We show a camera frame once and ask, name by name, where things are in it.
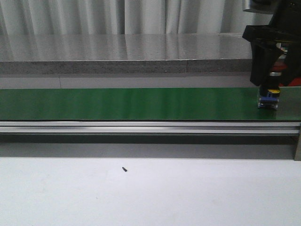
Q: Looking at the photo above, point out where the green conveyor belt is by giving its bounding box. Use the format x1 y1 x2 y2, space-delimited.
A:
0 87 301 121

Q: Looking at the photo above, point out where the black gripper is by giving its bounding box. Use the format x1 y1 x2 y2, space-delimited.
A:
242 0 301 86

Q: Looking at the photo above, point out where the aluminium conveyor frame rail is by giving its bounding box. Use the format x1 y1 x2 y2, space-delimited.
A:
0 121 301 161

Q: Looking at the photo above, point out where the grey stone counter shelf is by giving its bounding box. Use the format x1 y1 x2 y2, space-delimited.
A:
0 33 252 75

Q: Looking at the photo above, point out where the grey pleated curtain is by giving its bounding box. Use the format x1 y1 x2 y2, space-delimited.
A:
0 0 271 35

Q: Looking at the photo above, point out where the red plastic tray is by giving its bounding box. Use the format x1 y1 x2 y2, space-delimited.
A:
280 63 301 87

